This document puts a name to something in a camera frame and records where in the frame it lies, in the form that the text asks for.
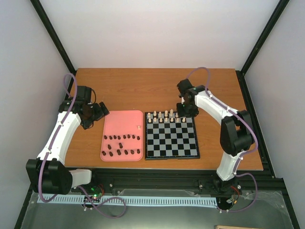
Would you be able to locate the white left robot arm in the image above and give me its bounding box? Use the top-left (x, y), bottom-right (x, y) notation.
top-left (26, 86), bottom-right (109, 195)

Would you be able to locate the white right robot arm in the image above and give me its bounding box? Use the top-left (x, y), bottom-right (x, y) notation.
top-left (176, 79), bottom-right (256, 181)

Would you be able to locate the black and grey chessboard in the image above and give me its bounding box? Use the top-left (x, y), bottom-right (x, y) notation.
top-left (144, 112), bottom-right (200, 160)

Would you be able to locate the pink plastic tray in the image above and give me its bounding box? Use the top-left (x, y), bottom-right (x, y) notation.
top-left (100, 110), bottom-right (144, 162)

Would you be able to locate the light blue cable duct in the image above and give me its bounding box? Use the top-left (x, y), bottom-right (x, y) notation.
top-left (49, 194), bottom-right (217, 208)

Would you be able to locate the black aluminium frame rail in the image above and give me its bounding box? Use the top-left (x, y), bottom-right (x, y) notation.
top-left (85, 168), bottom-right (286, 195)

